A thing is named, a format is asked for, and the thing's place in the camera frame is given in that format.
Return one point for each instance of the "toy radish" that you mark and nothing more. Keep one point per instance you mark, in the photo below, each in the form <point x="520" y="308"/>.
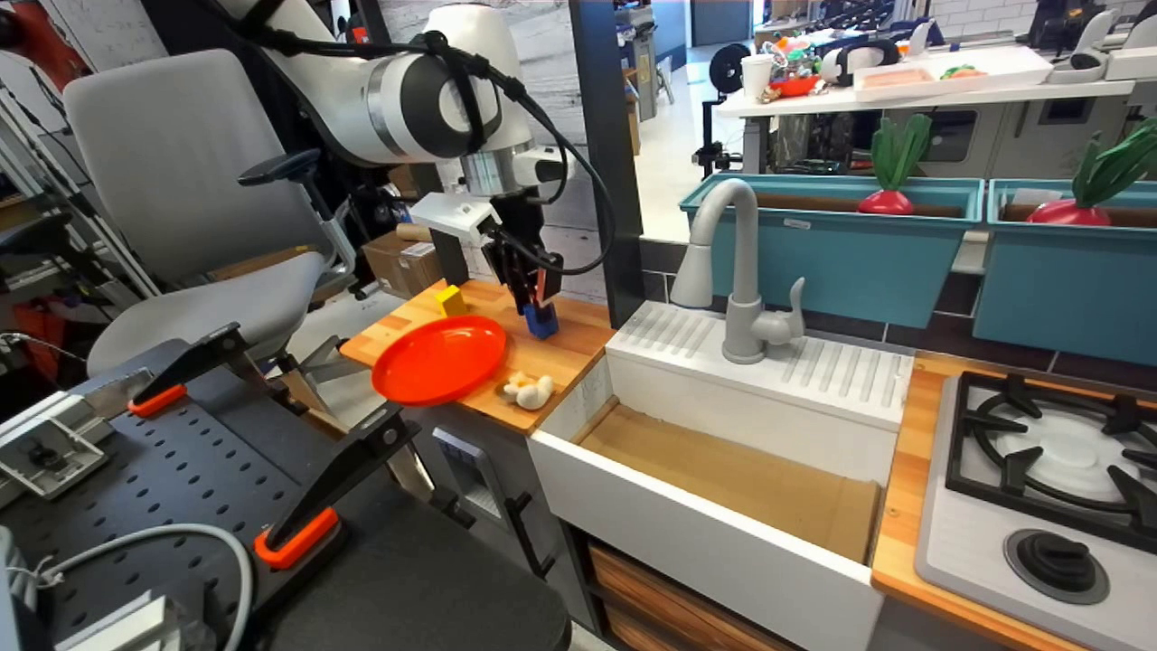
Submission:
<point x="1103" y="182"/>
<point x="895" y="156"/>

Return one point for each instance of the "white desk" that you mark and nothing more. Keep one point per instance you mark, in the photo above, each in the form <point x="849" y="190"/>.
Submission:
<point x="918" y="94"/>

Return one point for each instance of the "orange plate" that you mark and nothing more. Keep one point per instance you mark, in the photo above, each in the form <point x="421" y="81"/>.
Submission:
<point x="438" y="358"/>

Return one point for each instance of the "white toy sink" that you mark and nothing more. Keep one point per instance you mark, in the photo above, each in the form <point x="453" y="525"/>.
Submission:
<point x="726" y="546"/>

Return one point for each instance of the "grey metal bracket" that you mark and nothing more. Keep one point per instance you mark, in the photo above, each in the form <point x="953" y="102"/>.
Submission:
<point x="48" y="457"/>

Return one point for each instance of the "yellow block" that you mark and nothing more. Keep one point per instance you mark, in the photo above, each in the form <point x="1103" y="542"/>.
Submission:
<point x="453" y="302"/>

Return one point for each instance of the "black perforated board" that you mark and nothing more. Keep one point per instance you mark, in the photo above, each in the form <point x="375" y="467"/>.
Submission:
<point x="159" y="484"/>

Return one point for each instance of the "blue block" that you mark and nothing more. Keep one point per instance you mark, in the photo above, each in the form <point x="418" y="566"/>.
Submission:
<point x="539" y="325"/>

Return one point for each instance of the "grey toy faucet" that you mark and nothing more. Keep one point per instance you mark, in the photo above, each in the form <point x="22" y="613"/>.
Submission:
<point x="743" y="267"/>

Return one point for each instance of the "empty grey office chair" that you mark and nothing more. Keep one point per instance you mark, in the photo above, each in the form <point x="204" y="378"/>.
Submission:
<point x="181" y="169"/>

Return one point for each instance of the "teal planter box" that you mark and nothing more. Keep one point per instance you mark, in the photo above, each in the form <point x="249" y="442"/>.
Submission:
<point x="835" y="258"/>
<point x="1072" y="291"/>

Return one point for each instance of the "black kitchen post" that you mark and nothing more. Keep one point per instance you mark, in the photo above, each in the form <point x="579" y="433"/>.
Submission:
<point x="603" y="147"/>

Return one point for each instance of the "white toy garlic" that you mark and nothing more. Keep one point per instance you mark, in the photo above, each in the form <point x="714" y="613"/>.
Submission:
<point x="529" y="393"/>

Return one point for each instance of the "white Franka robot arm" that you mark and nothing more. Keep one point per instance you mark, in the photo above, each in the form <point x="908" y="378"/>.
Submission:
<point x="401" y="111"/>

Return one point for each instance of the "toy stove top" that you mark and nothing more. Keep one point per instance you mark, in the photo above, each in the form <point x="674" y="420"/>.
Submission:
<point x="1052" y="484"/>

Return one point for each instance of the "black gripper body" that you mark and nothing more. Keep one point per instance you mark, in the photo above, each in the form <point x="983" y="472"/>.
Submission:
<point x="524" y="237"/>

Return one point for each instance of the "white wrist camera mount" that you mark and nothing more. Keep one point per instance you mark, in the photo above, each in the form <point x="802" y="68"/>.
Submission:
<point x="453" y="218"/>

